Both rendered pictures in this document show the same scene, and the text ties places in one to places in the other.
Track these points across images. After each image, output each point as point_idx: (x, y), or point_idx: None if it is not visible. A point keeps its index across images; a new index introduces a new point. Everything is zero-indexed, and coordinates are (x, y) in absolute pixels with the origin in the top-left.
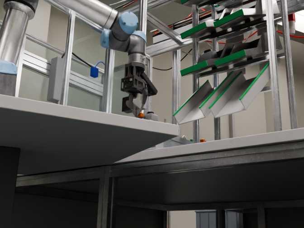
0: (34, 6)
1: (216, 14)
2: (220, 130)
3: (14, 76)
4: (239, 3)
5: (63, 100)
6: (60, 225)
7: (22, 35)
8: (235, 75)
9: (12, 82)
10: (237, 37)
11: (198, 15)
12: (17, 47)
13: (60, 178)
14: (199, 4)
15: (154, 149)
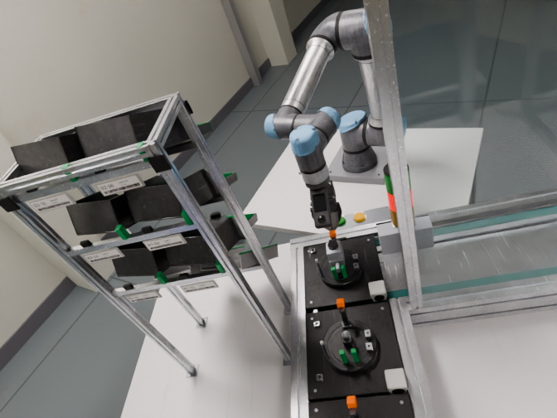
0: (354, 53)
1: (162, 173)
2: (267, 332)
3: (341, 133)
4: (101, 182)
5: None
6: None
7: (365, 85)
8: (201, 289)
9: (341, 138)
10: (157, 240)
11: (201, 157)
12: (367, 97)
13: None
14: (188, 141)
15: (283, 244)
